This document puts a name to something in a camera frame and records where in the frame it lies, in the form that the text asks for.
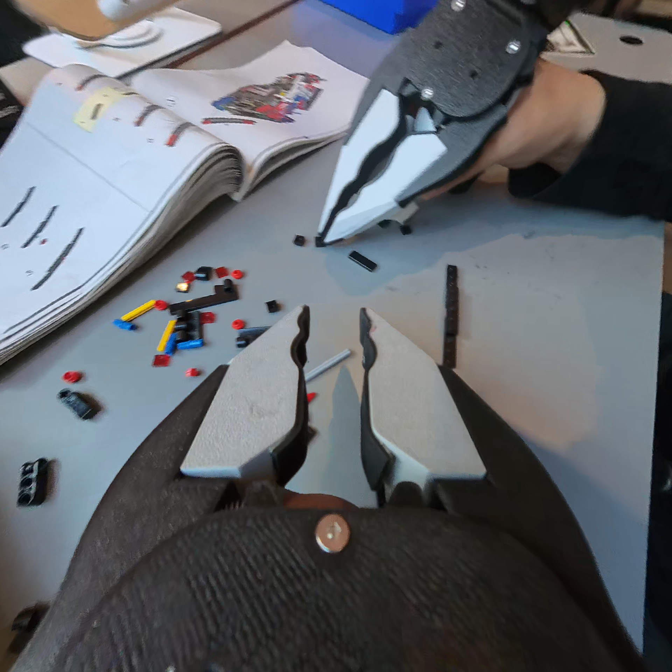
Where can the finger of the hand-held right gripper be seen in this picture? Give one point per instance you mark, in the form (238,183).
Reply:
(404,168)
(362,141)

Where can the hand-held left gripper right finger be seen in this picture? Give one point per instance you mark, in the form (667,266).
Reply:
(420,420)

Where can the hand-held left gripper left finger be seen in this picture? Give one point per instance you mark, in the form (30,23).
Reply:
(252,414)

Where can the long black studded toy plate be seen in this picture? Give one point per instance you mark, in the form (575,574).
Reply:
(451,315)

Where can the person's right forearm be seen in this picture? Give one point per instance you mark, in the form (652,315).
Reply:
(630,157)

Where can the grey desk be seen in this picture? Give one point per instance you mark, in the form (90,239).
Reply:
(525,315)

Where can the person's right hand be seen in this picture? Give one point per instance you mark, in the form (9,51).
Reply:
(556,120)

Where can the grey toy axle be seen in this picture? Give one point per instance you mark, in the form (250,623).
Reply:
(328,365)

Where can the blue box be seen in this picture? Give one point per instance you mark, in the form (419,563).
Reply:
(378,13)

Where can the short black smooth toy tile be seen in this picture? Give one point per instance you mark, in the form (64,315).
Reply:
(362,261)

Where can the black toy hinge piece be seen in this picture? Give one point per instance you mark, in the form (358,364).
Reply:
(188,328)

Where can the black rounded toy connector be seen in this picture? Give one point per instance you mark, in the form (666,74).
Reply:
(78,404)

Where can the grey table with round hole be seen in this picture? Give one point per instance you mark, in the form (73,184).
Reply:
(645,57)

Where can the white flat stand base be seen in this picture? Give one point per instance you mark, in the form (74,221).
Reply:
(173,36)

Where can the black double-hole toy connector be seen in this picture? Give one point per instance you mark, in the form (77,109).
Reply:
(34,480)

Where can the person's black hoodie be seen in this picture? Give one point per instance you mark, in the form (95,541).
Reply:
(662,472)

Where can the open instruction booklet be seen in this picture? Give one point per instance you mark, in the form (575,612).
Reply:
(105,173)

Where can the curved wooden board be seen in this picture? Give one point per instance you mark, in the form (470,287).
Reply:
(68,18)

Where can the black toy bracket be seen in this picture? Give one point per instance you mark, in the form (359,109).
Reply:
(252,333)

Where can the white stand post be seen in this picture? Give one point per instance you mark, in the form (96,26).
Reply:
(118,6)

